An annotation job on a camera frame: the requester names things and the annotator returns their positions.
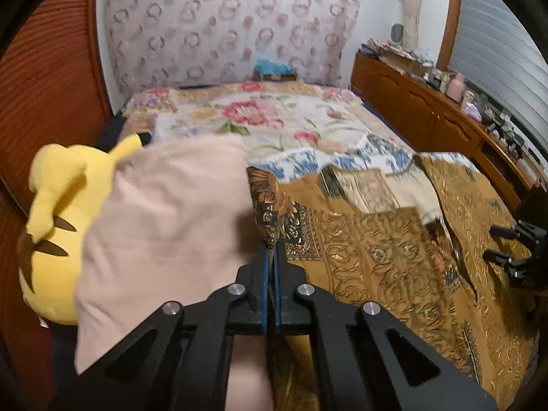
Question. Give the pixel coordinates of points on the purple packet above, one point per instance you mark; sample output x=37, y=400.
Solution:
x=473, y=109

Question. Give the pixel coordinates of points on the pink pillow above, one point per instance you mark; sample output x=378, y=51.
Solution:
x=171, y=222

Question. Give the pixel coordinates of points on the golden patterned cloth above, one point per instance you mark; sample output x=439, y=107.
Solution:
x=376, y=248

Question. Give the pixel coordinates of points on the floral bed blanket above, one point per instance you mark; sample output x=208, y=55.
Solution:
x=257, y=115

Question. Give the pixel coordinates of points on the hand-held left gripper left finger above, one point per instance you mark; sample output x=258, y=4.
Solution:
x=265, y=284

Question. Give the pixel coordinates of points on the cardboard box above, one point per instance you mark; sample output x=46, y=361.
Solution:
x=404, y=63

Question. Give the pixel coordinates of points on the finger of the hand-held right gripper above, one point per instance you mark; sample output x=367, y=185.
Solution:
x=505, y=263
x=509, y=232

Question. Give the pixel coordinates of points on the cream narrow curtain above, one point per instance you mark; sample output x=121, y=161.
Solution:
x=413, y=4

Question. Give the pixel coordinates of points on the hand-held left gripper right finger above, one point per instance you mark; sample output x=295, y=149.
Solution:
x=276, y=284

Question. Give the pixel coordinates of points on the yellow plush toy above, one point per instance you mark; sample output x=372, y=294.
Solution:
x=64, y=180

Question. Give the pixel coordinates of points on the wooden sideboard cabinet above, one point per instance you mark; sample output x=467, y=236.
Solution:
x=419, y=98

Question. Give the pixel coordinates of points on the teal box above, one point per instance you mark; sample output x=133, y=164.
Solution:
x=274, y=69

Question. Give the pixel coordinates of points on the brown slatted wooden door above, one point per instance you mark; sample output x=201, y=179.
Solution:
x=47, y=72

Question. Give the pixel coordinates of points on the pink bottle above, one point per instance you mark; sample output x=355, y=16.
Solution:
x=456, y=87

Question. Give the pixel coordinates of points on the grey round fan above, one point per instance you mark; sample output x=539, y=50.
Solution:
x=397, y=32

